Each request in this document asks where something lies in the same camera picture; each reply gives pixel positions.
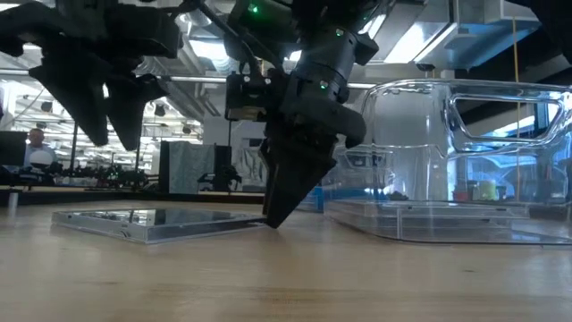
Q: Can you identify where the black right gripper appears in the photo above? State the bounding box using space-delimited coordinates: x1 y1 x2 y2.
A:
260 96 367 229

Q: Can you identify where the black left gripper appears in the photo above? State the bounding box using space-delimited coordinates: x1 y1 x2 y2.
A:
0 2 182 152

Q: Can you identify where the beige hanging cloth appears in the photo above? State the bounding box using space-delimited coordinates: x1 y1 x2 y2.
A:
240 136 269 189

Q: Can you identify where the black divider panel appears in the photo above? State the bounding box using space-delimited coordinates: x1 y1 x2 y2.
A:
214 143 233 194

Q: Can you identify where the person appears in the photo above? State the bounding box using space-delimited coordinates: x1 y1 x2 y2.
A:
22 128 58 167

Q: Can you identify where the grey divider panel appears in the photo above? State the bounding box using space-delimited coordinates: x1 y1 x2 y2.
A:
158 140 216 195

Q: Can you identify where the long linear ceiling light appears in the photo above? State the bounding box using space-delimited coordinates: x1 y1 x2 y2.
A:
169 74 379 90

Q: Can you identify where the background wooden workbench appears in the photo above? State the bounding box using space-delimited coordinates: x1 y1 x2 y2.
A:
0 185 265 207

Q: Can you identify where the small clear plastic bin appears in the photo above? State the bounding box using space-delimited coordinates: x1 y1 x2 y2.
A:
295 145 397 214

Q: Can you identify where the black computer monitor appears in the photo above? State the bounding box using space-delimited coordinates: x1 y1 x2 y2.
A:
0 130 28 167

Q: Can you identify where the large clear plastic bin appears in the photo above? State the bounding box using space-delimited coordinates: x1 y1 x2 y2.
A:
324 79 572 246

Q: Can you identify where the yellow-green container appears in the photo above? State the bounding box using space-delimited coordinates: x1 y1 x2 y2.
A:
477 180 498 202

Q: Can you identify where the black metal frame rig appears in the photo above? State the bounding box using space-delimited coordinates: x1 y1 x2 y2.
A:
69 123 144 175

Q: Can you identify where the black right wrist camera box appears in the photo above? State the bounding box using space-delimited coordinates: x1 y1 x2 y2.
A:
224 72 287 123

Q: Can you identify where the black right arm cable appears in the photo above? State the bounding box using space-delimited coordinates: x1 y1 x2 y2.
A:
196 0 265 75

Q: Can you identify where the rectangular metal ceiling duct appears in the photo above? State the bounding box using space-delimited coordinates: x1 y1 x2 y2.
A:
370 0 542 71

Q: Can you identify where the yellow hanging cord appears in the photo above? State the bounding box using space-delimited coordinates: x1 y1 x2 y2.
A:
511 16 523 202

